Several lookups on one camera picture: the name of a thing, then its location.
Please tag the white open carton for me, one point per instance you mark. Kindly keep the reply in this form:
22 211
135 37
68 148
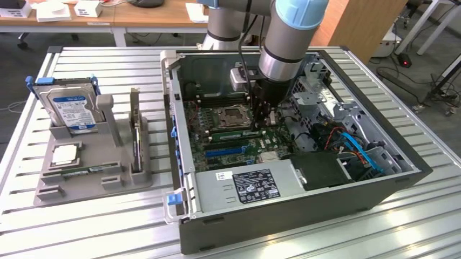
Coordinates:
53 12

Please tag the white floor unit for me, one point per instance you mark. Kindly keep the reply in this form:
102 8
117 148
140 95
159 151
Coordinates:
386 46

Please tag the green motherboard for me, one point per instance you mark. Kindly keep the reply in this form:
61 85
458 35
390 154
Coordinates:
201 121

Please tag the hard disk with blue label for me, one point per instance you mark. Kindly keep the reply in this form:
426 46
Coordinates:
68 108

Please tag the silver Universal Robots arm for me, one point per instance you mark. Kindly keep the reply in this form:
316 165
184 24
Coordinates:
280 62

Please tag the black open PC case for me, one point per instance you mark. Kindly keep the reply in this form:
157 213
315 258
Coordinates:
287 224

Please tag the black chair caster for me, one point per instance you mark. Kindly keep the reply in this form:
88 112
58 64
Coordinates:
22 41

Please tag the grey power supply unit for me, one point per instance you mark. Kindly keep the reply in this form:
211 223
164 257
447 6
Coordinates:
212 194

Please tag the blue case release latch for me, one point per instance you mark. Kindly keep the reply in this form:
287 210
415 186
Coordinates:
172 200

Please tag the blue expansion card retainer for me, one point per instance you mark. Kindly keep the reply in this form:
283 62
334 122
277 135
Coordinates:
171 132

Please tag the silver perforated drive cage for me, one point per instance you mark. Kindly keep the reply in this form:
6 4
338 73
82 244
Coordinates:
308 105

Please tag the graphics card with metal bracket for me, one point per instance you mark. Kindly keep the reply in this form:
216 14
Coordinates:
136 145

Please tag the blue expansion slot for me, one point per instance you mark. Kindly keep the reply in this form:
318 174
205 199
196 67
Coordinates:
223 152

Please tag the dark grey computer mouse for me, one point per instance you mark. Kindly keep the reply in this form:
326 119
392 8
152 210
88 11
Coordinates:
147 3

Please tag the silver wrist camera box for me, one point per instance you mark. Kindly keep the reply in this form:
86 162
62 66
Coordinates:
237 79

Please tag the silver CPU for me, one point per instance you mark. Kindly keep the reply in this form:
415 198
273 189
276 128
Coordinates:
64 155

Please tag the wooden desk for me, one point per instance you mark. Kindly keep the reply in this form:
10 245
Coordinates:
151 16

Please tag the silver metal disk bay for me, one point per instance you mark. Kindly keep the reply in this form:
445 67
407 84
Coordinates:
380 156

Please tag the green RAM stick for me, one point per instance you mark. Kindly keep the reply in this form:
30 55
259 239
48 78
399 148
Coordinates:
77 171
229 137

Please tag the white labelled cardboard box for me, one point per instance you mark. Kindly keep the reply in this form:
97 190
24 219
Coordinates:
16 12
88 9

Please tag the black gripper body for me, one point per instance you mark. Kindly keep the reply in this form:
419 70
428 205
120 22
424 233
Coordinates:
271 91

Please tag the grey parts rack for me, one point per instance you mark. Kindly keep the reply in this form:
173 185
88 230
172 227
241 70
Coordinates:
96 151

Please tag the silver chipset heatsink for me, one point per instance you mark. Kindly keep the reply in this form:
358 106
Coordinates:
269 156

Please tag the blue disk caddy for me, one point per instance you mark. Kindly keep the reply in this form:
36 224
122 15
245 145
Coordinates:
44 80

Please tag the CPU socket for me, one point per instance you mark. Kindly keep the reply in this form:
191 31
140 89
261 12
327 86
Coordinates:
231 116

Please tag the white desk frame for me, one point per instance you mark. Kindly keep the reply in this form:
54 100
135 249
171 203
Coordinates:
416 27

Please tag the white paper stack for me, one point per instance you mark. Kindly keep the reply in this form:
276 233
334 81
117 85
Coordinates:
196 13

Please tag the wooden cabinet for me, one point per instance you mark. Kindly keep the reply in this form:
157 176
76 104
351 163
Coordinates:
359 24

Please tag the black power adapter red light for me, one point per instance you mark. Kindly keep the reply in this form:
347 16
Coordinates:
403 60

